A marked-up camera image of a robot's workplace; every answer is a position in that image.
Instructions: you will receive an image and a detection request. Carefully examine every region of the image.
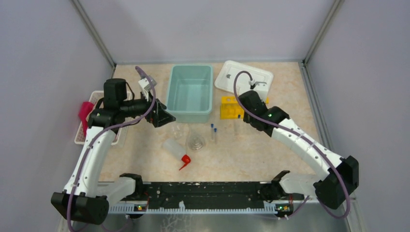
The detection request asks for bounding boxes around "glass erlenmeyer flask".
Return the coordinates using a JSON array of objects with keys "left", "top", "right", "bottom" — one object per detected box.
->
[{"left": 187, "top": 135, "right": 206, "bottom": 151}]

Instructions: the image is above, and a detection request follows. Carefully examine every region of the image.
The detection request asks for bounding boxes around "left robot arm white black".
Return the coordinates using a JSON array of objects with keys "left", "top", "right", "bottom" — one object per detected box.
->
[{"left": 50, "top": 76, "right": 176, "bottom": 225}]

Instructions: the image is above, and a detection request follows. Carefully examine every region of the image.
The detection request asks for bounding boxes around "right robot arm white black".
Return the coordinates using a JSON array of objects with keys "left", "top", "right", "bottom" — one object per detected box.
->
[{"left": 238, "top": 90, "right": 359, "bottom": 209}]

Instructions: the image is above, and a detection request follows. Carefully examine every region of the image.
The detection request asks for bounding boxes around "yellow test tube rack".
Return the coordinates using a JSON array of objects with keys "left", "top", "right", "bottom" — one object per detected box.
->
[{"left": 220, "top": 96, "right": 269, "bottom": 119}]

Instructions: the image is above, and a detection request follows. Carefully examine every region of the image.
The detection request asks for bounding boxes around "small glass beaker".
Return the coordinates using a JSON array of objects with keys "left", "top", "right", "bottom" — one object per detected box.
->
[{"left": 171, "top": 125, "right": 184, "bottom": 140}]

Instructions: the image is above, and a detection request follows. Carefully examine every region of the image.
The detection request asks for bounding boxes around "glass funnel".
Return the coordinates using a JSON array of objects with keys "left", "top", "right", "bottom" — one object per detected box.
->
[{"left": 183, "top": 124, "right": 198, "bottom": 143}]

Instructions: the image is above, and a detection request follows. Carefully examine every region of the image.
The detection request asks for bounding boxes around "white plastic lid tray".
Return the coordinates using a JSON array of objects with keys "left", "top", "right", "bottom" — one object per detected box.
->
[{"left": 214, "top": 60, "right": 274, "bottom": 96}]

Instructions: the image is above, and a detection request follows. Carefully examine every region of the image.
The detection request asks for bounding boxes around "teal plastic tub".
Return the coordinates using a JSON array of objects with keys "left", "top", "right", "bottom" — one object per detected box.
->
[{"left": 166, "top": 64, "right": 213, "bottom": 123}]

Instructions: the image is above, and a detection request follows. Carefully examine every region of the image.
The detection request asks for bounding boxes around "wash bottle red cap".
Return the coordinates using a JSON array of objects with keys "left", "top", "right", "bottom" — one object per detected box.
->
[{"left": 162, "top": 138, "right": 191, "bottom": 171}]

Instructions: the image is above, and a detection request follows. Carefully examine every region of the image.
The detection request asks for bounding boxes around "pink cloth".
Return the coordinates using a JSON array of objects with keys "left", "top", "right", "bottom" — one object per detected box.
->
[{"left": 78, "top": 101, "right": 94, "bottom": 134}]

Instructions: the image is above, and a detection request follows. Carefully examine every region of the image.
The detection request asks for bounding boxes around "white perforated basket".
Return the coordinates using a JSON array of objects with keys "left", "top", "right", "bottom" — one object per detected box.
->
[{"left": 74, "top": 90, "right": 128, "bottom": 147}]

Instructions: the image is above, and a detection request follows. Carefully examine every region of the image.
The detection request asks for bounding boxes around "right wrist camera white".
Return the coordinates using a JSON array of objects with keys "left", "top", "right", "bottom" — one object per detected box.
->
[{"left": 249, "top": 80, "right": 269, "bottom": 102}]

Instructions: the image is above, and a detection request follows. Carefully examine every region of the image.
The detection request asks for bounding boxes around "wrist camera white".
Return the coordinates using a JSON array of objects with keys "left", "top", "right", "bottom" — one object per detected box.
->
[
  {"left": 138, "top": 76, "right": 157, "bottom": 101},
  {"left": 249, "top": 80, "right": 269, "bottom": 102}
]

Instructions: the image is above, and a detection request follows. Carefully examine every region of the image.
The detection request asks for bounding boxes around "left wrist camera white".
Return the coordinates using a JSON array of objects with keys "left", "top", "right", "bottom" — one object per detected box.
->
[{"left": 138, "top": 76, "right": 157, "bottom": 101}]

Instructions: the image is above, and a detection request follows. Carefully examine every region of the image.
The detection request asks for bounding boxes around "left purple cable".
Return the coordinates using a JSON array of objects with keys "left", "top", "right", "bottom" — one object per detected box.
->
[{"left": 66, "top": 66, "right": 157, "bottom": 232}]

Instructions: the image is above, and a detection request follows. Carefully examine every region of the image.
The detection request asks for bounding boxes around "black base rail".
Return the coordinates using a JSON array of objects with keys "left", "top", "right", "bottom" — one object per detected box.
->
[{"left": 133, "top": 181, "right": 304, "bottom": 210}]

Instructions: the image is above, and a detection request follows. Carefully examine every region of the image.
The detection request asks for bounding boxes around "white cable duct strip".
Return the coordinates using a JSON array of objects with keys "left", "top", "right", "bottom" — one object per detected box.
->
[{"left": 108, "top": 203, "right": 285, "bottom": 215}]

